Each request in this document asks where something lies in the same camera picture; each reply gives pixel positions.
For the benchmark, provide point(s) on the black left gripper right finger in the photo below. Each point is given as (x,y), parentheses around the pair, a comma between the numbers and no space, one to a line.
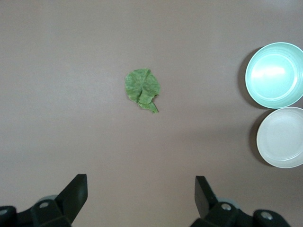
(206,201)

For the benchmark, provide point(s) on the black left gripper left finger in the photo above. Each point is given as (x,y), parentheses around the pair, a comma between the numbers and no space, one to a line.
(71,198)

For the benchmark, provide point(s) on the green lettuce leaf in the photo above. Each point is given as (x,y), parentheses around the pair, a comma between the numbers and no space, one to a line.
(139,87)

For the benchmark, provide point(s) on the beige pink round plate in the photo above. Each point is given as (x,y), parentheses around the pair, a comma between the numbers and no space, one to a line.
(281,137)

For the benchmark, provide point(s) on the light green round plate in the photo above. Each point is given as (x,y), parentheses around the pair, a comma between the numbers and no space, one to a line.
(272,75)

